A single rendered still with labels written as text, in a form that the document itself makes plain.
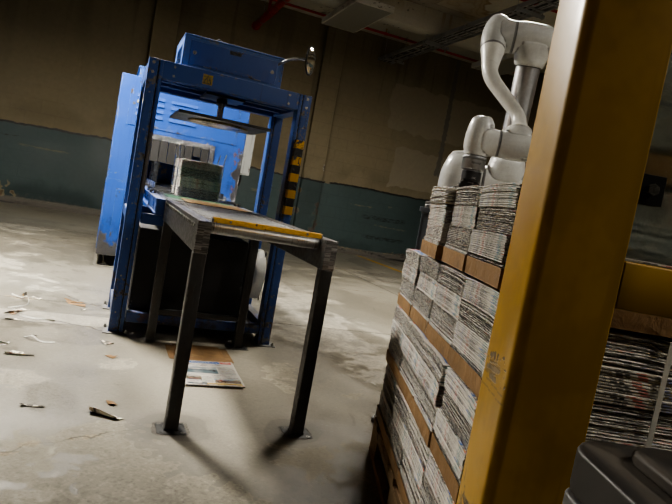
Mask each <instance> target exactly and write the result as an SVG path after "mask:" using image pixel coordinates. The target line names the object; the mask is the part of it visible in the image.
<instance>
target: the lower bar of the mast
mask: <svg viewBox="0 0 672 504"><path fill-rule="evenodd" d="M614 308H615V309H619V310H625V311H630V312H636V313H642V314H647V315H653V316H659V317H664V318H670V319H672V269H666V268H661V267H655V266H650V265H644V264H639V263H633V262H628V261H625V262H624V267H623V271H622V276H621V280H620V285H619V289H618V294H617V298H616V303H615V307H614Z"/></svg>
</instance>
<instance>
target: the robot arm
mask: <svg viewBox="0 0 672 504"><path fill-rule="evenodd" d="M553 31H554V28H553V27H551V26H549V25H546V24H541V23H536V22H529V21H516V20H511V19H509V18H508V17H507V16H505V15H504V14H495V15H493V16H492V17H491V18H490V19H489V20H488V22H487V23H486V25H485V27H484V29H483V32H482V36H481V42H480V44H481V47H480V53H481V69H482V76H483V79H484V81H485V83H486V85H487V87H488V88H489V90H490V91H491V92H492V94H493V95H494V96H495V97H496V99H497V100H498V101H499V103H500V104H501V105H502V106H503V108H504V109H505V110H506V115H505V119H504V124H503V129H502V130H497V129H494V128H495V124H494V121H493V119H492V118H491V117H489V116H483V115H477V116H475V117H473V118H472V120H471V122H470V124H469V126H468V129H467V131H466V134H465V138H464V145H463V147H464V151H453V152H452V153H451V154H450V155H449V156H448V158H447V159H446V161H445V163H444V165H443V167H442V169H441V172H440V176H439V180H438V186H448V187H453V188H459V187H464V186H474V185H478V186H487V185H491V184H499V183H511V182H514V183H520V184H522V182H523V177H524V172H525V162H527V157H528V153H529V148H530V143H531V138H532V130H531V128H530V127H529V126H528V121H529V117H530V112H531V108H532V105H533V100H534V96H535V91H536V87H537V82H538V78H539V73H540V69H542V68H543V67H544V66H545V64H546V62H547V60H548V55H549V50H550V46H551V41H552V36H553ZM504 53H510V54H514V64H515V66H516V68H515V73H514V77H513V82H512V87H511V91H510V90H509V89H508V88H507V86H506V85H505V83H504V82H503V81H502V79H501V77H500V75H499V72H498V68H499V65H500V62H501V59H502V57H503V55H504ZM487 156H488V157H491V158H490V161H489V163H488V165H487V166H486V165H485V164H486V161H487Z"/></svg>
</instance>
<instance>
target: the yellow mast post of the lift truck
mask: <svg viewBox="0 0 672 504"><path fill-rule="evenodd" d="M671 50H672V0H560V2H559V7H558V11H557V16H556V21H555V26H554V31H553V36H552V41H551V46H550V50H549V55H548V60H547V65H546V70H545V75H544V80H543V84H542V89H541V94H540V99H539V104H538V109H537V114H536V119H535V123H534V128H533V133H532V138H531V143H530V148H529V153H528V157H527V162H526V167H525V172H524V177H523V182H522V187H521V191H520V196H519V201H518V206H517V211H516V216H515V221H514V226H513V230H512V235H511V240H510V245H509V250H508V255H507V260H506V264H505V269H504V274H503V279H502V284H501V289H500V294H499V299H498V303H497V308H496V313H495V318H494V323H493V328H492V333H491V337H490V342H489V347H488V352H487V357H486V362H485V367H484V371H483V376H482V381H481V386H480V391H479V396H478V401H477V406H476V410H475V415H474V420H473V425H472V430H471V435H470V440H469V444H468V449H467V454H466V459H465V464H464V469H463V474H462V479H461V483H460V488H459V493H458V498H457V503H456V504H562V501H563V497H564V492H565V490H566V489H567V488H568V487H570V477H571V473H572V468H573V464H574V459H575V455H576V450H577V447H578V446H579V445H580V444H581V443H583V442H585V438H586V434H587V429H588V425H589V420H590V416H591V411H592V407H593V402H594V398H595V393H596V389H597V384H598V380H599V375H600V371H601V366H602V361H603V357H604V352H605V348H606V343H607V339H608V334H609V330H610V325H611V321H612V316H613V312H614V307H615V303H616V298H617V294H618V289H619V285H620V280H621V276H622V271H623V267H624V262H625V258H626V253H627V249H628V244H629V240H630V235H631V231H632V226H633V222H634V217H635V212H636V208H637V203H638V199H639V194H640V190H641V185H642V181H643V176H644V172H645V167H646V163H647V158H648V154H649V149H650V145H651V140H652V136H653V131H654V127H655V122H656V118H657V113H658V109H659V104H660V100H661V95H662V91H663V86H664V82H665V77H666V73H667V68H668V63H669V59H670V54H671Z"/></svg>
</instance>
